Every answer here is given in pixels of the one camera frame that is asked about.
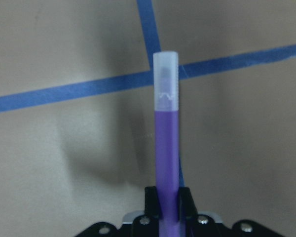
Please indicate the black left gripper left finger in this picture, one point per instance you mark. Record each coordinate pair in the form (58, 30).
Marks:
(152, 204)

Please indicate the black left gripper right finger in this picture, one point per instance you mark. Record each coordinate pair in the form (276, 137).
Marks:
(187, 208)

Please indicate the purple highlighter pen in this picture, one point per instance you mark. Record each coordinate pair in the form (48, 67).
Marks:
(166, 113)

